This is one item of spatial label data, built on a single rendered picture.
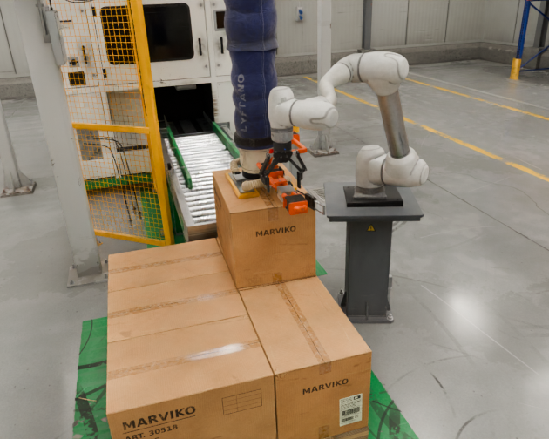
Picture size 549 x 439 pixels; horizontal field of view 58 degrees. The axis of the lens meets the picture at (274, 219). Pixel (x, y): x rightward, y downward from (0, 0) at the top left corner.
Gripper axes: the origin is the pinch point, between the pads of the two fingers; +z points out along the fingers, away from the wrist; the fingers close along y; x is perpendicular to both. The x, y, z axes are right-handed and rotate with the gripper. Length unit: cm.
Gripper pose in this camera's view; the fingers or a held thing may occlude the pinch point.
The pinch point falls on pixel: (283, 186)
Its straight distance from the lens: 211.4
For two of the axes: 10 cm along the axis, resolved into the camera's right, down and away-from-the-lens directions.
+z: 0.4, 9.1, 4.2
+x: 2.7, 4.0, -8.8
